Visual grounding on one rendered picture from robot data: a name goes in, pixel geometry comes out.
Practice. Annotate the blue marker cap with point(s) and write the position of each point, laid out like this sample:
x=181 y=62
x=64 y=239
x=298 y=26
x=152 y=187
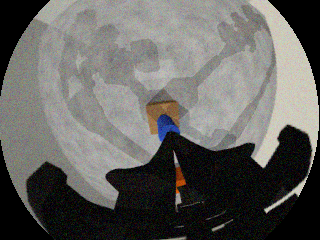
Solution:
x=165 y=124

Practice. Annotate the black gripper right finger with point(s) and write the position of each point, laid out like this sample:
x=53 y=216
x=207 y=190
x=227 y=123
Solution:
x=199 y=165

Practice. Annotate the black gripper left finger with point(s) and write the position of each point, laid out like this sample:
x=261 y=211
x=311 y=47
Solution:
x=158 y=175

